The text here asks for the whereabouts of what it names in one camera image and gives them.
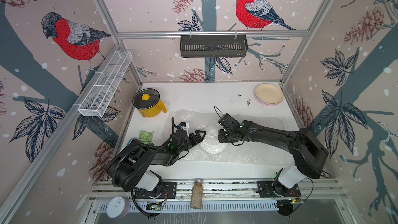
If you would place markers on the white wire mesh shelf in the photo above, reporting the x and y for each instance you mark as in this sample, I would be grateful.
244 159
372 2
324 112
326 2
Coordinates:
101 93

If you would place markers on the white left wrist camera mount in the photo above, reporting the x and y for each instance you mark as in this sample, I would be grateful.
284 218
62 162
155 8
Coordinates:
184 126

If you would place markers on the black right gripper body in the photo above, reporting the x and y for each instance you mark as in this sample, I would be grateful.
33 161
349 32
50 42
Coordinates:
226 136

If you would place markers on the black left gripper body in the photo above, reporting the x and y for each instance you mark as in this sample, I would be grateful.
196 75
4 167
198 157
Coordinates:
185 148

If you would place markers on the patterned plate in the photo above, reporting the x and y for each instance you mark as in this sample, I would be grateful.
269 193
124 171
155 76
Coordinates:
211 144

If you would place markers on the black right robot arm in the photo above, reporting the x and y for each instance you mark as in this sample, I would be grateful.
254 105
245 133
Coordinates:
309 155

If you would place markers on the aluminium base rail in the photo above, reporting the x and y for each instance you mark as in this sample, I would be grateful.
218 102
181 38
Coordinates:
219 195

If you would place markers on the yellow pot with black lid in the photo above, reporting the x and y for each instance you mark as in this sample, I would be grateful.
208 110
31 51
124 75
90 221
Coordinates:
148 103

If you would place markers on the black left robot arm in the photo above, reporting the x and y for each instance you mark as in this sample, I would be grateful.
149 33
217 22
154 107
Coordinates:
129 169

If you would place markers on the spice jar with granules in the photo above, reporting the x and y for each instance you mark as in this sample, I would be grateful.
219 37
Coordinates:
197 194

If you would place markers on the black hanging wire basket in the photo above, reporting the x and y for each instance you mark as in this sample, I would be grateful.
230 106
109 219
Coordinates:
213 46

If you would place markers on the pink dinner plate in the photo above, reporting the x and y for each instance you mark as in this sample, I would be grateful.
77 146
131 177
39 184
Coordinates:
268 104

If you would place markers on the cream plate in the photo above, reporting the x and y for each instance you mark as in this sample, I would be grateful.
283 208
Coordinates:
269 93

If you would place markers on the small green sachet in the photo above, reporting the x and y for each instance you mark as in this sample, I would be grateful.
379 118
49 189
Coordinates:
146 137

